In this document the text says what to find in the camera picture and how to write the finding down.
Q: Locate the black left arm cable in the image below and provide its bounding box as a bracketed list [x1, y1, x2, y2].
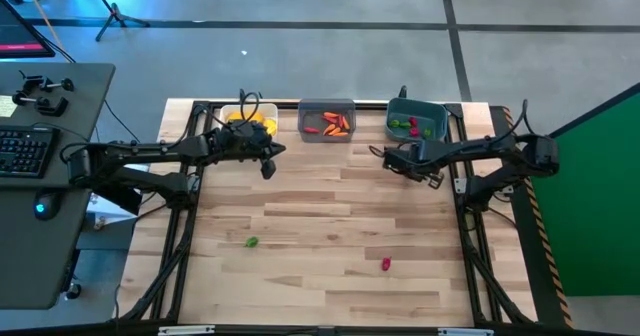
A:
[237, 88, 263, 125]

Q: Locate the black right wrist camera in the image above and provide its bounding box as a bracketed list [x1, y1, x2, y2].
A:
[408, 139, 432, 162]

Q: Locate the white box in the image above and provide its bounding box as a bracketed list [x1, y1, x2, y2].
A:
[84, 193, 151, 232]

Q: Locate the green floor mat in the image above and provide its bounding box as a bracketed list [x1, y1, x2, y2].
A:
[529, 83, 640, 297]

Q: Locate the black computer mouse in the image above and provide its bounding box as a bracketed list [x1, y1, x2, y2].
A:
[32, 191, 64, 222]

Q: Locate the silver table clamp plate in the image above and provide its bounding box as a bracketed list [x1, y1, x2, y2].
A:
[157, 324, 216, 336]
[437, 327, 495, 336]

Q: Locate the teal plastic basket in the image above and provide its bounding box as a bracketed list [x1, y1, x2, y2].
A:
[384, 97, 449, 143]

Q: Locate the white plastic basket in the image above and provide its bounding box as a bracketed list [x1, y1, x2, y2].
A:
[218, 102, 280, 138]

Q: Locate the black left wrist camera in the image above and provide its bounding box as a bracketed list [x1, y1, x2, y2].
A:
[228, 120, 266, 142]

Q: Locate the black aluminium rig frame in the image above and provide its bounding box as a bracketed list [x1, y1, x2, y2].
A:
[114, 98, 541, 336]

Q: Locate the black c-clamp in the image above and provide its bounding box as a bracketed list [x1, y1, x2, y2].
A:
[18, 70, 76, 95]
[10, 91, 70, 118]

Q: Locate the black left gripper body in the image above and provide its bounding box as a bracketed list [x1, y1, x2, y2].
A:
[218, 135, 276, 164]

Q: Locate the black tripod stand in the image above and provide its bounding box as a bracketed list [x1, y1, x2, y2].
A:
[82, 0, 151, 43]

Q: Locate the black desk monitor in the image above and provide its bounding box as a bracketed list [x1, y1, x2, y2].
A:
[0, 0, 56, 60]

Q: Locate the dark grey side desk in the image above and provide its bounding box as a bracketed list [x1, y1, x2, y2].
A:
[0, 62, 117, 311]

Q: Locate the white paper note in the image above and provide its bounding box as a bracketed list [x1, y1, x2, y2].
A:
[0, 94, 19, 119]

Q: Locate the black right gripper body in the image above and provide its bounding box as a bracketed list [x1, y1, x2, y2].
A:
[381, 144, 432, 182]

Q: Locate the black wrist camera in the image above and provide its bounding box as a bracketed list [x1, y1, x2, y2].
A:
[228, 120, 266, 142]
[408, 139, 432, 162]

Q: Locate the yellow cord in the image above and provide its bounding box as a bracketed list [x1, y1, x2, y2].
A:
[18, 0, 65, 53]

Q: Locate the black keyboard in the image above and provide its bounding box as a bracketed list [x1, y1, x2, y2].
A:
[0, 124, 61, 180]

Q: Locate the yellow black hazard tape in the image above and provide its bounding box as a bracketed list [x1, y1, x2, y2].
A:
[502, 105, 576, 330]

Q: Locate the grey translucent plastic basket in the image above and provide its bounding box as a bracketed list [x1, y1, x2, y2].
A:
[297, 98, 357, 144]

